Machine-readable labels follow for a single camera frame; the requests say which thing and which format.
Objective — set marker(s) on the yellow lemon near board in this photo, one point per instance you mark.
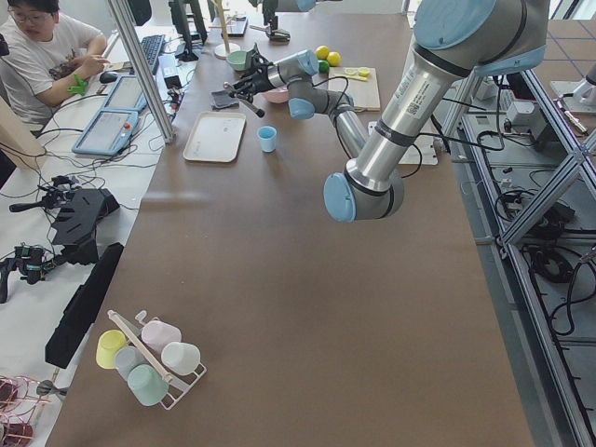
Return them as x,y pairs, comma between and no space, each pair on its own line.
334,59

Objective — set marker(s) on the light blue plastic cup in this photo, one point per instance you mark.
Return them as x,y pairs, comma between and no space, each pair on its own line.
267,137

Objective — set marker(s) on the wooden cup tree stand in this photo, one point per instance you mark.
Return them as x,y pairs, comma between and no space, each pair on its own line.
223,50

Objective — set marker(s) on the cream rabbit tray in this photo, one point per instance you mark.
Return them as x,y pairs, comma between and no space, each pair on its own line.
215,137

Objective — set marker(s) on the bamboo cutting board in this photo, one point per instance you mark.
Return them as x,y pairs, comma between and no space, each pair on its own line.
365,95

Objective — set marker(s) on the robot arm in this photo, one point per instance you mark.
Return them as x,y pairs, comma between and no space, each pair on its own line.
451,40
294,5

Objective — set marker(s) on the pink bowl of ice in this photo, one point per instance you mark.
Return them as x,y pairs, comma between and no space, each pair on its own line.
277,95

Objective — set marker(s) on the green lime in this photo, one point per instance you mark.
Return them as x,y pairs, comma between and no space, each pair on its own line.
323,67

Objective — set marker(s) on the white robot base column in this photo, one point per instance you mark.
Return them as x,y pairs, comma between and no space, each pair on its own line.
422,152

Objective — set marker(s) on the blue teach pendant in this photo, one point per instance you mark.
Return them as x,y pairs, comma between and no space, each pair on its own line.
126,94
107,133

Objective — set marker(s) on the mint green bowl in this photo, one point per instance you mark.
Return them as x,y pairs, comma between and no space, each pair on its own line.
238,60

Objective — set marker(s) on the grey folded cloth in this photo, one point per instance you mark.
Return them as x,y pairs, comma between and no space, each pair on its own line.
222,100

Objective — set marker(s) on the steel ice scoop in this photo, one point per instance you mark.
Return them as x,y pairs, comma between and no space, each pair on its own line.
276,35

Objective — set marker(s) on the wire rack with cups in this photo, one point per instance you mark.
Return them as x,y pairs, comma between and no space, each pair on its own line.
159,367

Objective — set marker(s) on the seated person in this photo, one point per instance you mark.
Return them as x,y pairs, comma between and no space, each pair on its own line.
48,52

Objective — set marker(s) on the steel muddler black tip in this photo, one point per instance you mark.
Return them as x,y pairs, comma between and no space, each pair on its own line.
245,99

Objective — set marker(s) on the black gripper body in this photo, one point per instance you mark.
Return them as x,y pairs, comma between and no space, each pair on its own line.
270,12
260,79

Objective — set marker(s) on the yellow lemon outer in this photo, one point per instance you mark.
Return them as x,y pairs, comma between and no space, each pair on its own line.
322,53

